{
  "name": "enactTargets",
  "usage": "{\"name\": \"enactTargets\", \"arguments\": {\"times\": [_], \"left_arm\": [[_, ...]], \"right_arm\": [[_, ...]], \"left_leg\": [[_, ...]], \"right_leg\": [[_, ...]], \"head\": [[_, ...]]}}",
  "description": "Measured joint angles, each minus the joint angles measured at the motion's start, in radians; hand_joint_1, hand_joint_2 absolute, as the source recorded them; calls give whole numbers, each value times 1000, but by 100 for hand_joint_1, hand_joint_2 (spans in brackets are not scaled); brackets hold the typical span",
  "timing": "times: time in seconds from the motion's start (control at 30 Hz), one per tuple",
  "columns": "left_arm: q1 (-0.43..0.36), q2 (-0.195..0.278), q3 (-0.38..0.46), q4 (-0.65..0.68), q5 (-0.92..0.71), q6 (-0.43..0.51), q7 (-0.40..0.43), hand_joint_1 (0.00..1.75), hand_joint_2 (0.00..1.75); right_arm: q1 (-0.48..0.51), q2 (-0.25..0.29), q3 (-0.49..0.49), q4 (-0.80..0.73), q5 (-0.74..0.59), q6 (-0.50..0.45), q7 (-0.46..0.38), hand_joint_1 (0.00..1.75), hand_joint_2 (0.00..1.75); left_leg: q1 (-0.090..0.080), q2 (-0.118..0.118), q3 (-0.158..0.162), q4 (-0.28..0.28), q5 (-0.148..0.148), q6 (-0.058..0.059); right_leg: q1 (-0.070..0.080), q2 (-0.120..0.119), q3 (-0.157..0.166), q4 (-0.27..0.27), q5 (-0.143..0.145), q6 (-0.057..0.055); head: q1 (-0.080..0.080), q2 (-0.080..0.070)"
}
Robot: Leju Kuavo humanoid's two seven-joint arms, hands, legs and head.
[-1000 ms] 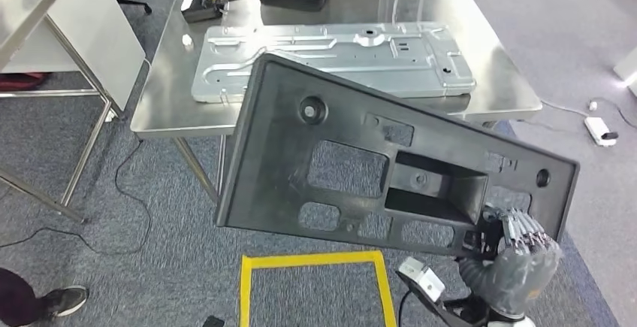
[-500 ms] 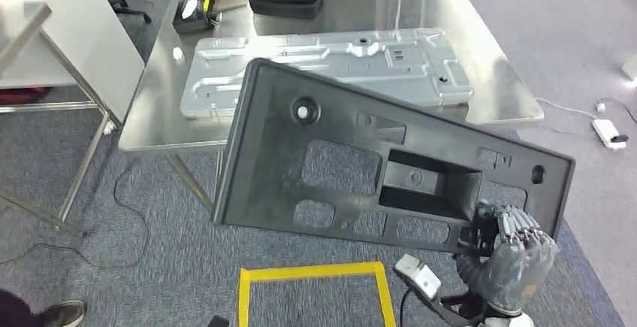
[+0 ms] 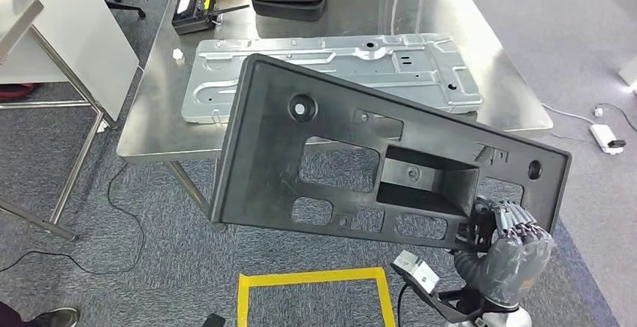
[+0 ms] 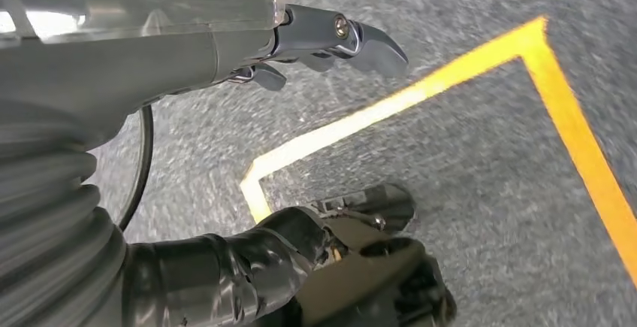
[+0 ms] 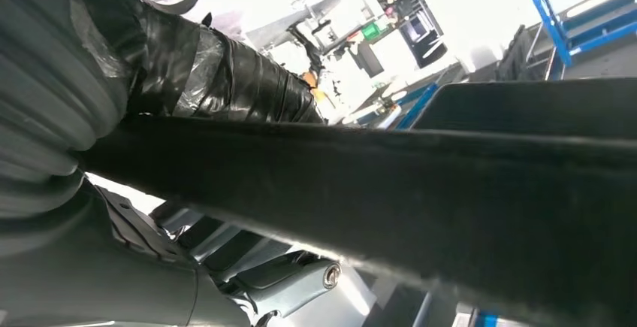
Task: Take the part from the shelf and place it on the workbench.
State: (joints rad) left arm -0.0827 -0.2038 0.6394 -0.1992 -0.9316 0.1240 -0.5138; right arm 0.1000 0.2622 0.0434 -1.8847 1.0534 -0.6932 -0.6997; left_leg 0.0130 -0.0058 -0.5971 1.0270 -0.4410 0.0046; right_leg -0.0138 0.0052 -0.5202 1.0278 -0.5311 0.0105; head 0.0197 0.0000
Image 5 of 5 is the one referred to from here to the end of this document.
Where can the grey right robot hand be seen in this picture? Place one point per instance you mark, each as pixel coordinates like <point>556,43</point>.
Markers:
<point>99,275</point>

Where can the blue metal shelf rack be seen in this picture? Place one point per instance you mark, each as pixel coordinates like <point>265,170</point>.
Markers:
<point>542,6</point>

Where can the green box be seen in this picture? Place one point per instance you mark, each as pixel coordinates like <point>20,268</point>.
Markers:
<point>370,31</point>

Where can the black monitor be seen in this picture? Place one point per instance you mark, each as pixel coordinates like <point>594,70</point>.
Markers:
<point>423,31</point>

